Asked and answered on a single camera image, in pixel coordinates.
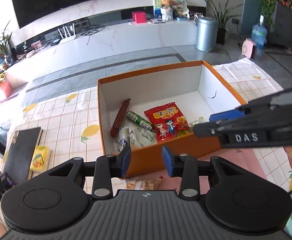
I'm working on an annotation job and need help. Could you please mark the orange cardboard box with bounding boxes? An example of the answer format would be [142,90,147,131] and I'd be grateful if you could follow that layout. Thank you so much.
[97,60,248,179]

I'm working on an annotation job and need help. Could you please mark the white snack packet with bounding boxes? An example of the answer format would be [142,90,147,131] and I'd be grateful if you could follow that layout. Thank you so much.
[118,126,157,153]

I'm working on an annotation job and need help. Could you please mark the white router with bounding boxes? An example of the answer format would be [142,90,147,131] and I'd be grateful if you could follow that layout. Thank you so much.
[57,23,78,43]

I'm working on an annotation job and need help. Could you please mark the blue water bottle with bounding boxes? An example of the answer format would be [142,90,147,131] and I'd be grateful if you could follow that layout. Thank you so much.
[250,15,268,50]

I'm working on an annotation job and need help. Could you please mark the painted picture board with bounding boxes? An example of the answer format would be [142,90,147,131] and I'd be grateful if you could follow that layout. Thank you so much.
[153,0,190,21]

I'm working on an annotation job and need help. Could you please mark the black television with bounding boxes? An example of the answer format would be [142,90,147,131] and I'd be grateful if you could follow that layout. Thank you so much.
[9,0,116,29]

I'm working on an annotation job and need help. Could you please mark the pink small heater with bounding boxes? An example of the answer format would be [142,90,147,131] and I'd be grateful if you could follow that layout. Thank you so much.
[241,38,258,59]

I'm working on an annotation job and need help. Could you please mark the red sausage stick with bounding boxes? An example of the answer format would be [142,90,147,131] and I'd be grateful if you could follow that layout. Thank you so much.
[110,98,131,138]

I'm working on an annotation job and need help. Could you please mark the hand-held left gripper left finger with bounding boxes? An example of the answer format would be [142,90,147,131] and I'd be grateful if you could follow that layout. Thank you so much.
[36,145,132,198]

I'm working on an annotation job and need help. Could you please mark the white marble TV console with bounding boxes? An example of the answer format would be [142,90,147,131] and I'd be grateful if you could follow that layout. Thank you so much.
[0,19,199,101]

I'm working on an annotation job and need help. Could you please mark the lemon print checked tablecloth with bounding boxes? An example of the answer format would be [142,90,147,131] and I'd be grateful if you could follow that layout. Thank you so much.
[0,57,292,198]

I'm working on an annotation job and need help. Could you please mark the grey cabinet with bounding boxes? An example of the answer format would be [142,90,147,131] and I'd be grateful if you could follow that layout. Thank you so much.
[268,1,292,48]

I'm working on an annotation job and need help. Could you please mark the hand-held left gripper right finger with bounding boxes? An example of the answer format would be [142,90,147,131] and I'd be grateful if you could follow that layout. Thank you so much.
[162,146,256,197]

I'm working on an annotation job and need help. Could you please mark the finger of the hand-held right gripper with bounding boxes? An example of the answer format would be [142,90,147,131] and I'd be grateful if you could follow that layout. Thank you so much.
[193,116,248,138]
[209,87,292,123]

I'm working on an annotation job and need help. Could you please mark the green snack packet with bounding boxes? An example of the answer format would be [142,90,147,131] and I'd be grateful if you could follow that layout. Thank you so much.
[126,111,155,132]

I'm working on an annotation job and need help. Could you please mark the black notebook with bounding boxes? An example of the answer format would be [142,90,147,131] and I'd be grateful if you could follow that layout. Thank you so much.
[3,127,44,185]

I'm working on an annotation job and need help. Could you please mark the teddy bear bouquet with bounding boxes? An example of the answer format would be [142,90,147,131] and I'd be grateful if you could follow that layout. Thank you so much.
[160,0,176,22]

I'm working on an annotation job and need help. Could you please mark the yellow tissue pack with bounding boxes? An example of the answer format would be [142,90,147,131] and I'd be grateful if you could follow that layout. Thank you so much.
[29,145,52,172]

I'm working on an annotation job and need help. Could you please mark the potted long-leaf plant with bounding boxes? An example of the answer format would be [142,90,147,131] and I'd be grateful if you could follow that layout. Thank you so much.
[201,0,244,46]

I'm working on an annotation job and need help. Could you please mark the clear bag of orange snacks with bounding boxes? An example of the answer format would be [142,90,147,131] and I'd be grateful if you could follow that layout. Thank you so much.
[124,176,164,191]

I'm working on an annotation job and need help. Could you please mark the black cables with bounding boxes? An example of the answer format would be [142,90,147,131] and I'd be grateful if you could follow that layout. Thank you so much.
[80,24,106,46]

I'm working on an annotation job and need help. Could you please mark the pink table mat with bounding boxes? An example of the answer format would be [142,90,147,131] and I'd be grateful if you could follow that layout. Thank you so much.
[83,151,270,193]

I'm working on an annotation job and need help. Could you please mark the silver trash bin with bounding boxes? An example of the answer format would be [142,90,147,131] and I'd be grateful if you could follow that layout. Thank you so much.
[195,16,219,52]

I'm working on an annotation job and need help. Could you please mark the red cartoon snack packet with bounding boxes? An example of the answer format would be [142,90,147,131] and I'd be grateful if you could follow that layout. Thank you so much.
[144,102,190,144]

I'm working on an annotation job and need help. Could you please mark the green orchid plant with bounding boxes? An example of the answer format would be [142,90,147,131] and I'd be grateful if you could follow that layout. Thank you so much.
[0,20,14,64]

